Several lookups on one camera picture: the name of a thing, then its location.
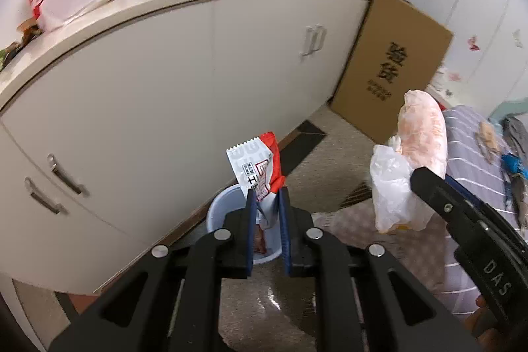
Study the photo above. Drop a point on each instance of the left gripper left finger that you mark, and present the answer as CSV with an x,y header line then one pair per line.
x,y
244,222

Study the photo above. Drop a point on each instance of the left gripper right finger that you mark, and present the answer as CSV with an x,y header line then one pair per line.
x,y
291,235

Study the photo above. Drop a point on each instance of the red white snack wrapper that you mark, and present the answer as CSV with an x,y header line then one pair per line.
x,y
257,166

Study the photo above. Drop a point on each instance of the white plastic bag with wrapper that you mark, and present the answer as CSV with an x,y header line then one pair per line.
x,y
420,141

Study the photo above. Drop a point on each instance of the light blue trash bin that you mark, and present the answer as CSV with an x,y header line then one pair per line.
x,y
228,211

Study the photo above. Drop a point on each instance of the person's hand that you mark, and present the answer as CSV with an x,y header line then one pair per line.
x,y
480,325

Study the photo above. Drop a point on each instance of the grey checked bed sheet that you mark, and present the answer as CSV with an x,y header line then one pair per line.
x,y
470,165

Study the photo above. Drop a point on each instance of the white low cabinet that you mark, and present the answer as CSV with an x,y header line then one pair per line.
x,y
114,128

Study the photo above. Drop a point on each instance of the brown cardboard box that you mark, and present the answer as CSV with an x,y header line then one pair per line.
x,y
399,48

